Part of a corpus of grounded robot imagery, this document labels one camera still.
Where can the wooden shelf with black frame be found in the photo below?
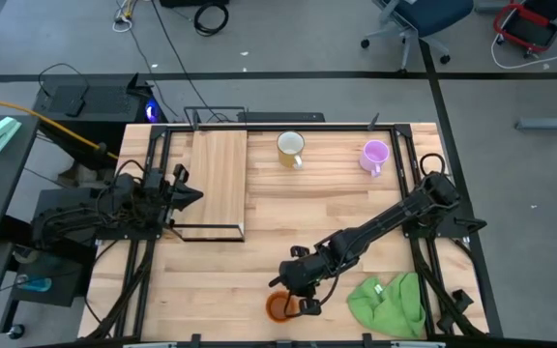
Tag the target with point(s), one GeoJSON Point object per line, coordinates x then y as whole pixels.
{"type": "Point", "coordinates": [220, 179]}

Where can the black low cart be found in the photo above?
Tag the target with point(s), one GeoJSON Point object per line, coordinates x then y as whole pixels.
{"type": "Point", "coordinates": [66, 285]}

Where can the red and black cart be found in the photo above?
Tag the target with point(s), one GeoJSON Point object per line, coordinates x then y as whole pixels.
{"type": "Point", "coordinates": [525, 29]}

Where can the grey metal table foot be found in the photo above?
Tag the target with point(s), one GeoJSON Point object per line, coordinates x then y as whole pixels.
{"type": "Point", "coordinates": [549, 123]}

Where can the small black box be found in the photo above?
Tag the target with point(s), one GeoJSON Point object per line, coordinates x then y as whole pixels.
{"type": "Point", "coordinates": [74, 107]}

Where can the orange mug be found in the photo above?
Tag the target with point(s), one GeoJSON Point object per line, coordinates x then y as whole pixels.
{"type": "Point", "coordinates": [276, 309]}

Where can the green cloth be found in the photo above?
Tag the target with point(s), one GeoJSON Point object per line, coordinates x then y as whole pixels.
{"type": "Point", "coordinates": [394, 309]}

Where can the black power strip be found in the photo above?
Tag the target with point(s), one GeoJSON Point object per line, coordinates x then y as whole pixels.
{"type": "Point", "coordinates": [278, 117]}

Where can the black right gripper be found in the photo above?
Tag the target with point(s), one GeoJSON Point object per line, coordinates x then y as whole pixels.
{"type": "Point", "coordinates": [302, 273]}

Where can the tape roll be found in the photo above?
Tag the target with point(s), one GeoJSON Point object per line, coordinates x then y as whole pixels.
{"type": "Point", "coordinates": [26, 255]}

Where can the pink plastic mug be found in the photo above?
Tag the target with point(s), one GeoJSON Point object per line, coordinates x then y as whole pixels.
{"type": "Point", "coordinates": [374, 153]}

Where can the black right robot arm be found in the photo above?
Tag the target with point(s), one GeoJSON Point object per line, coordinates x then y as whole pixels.
{"type": "Point", "coordinates": [389, 215]}

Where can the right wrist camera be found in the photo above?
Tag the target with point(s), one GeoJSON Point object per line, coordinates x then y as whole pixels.
{"type": "Point", "coordinates": [300, 251]}

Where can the black computer tower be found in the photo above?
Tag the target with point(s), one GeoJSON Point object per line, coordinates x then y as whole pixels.
{"type": "Point", "coordinates": [104, 101]}

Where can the blue plastic bottle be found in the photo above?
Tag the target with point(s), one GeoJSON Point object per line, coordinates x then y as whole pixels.
{"type": "Point", "coordinates": [37, 284]}

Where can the grey blue office chair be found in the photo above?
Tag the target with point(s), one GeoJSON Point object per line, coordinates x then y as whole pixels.
{"type": "Point", "coordinates": [428, 12]}

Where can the mint green stapler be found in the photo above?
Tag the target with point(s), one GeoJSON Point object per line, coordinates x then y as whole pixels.
{"type": "Point", "coordinates": [0, 133]}

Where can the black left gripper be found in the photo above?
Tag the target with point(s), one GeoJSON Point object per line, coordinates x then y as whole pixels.
{"type": "Point", "coordinates": [169, 198]}

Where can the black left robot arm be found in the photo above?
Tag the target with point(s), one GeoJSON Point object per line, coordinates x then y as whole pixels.
{"type": "Point", "coordinates": [80, 215]}

